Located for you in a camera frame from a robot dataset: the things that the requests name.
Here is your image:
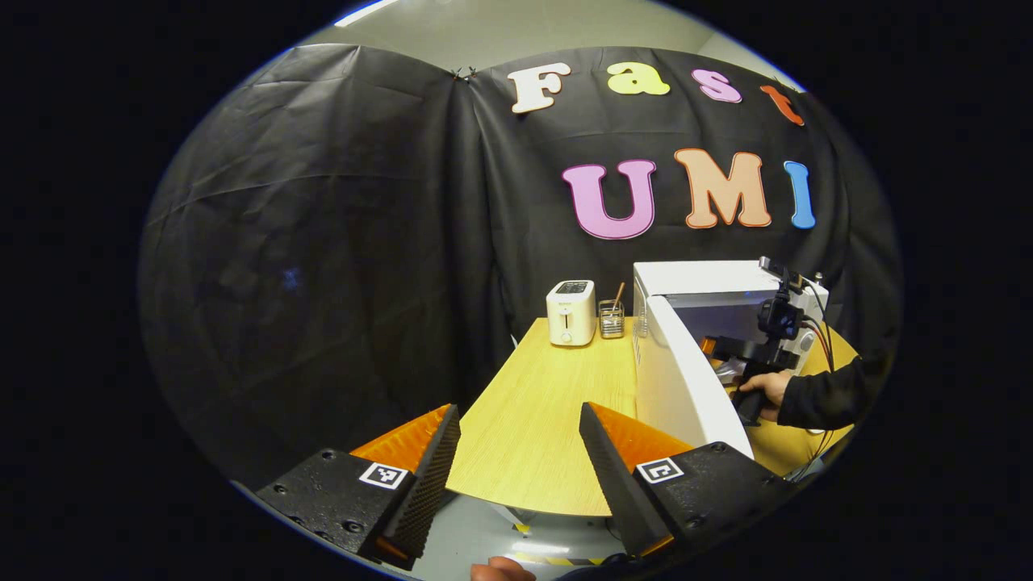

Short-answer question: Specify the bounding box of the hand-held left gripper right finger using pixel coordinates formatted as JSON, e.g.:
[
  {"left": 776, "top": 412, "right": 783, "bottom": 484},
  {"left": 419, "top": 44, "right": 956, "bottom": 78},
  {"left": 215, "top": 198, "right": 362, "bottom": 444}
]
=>
[{"left": 578, "top": 401, "right": 798, "bottom": 559}]

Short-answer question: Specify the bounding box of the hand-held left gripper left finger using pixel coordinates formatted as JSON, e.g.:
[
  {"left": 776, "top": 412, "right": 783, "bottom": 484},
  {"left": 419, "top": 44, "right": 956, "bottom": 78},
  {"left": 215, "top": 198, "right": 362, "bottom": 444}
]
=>
[{"left": 255, "top": 403, "right": 463, "bottom": 571}]

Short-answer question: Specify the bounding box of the white microwave oven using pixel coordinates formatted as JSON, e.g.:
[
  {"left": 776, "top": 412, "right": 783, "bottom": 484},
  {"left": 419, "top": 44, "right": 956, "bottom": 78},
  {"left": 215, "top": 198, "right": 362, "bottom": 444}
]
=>
[{"left": 632, "top": 259, "right": 832, "bottom": 461}]

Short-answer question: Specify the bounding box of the white toaster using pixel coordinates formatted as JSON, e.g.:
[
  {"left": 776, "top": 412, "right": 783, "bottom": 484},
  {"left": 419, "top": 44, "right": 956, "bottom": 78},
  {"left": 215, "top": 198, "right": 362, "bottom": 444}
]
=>
[{"left": 546, "top": 280, "right": 597, "bottom": 348}]

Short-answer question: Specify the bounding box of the black backdrop cloth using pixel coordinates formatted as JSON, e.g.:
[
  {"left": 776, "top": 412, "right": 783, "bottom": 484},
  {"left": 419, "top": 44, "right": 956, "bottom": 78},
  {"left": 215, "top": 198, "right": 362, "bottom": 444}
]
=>
[{"left": 137, "top": 42, "right": 903, "bottom": 493}]

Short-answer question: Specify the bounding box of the red and black gripper cable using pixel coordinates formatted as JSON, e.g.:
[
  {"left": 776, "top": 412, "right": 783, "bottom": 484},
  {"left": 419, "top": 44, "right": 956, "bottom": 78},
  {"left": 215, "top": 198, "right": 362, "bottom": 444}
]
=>
[{"left": 799, "top": 278, "right": 837, "bottom": 374}]

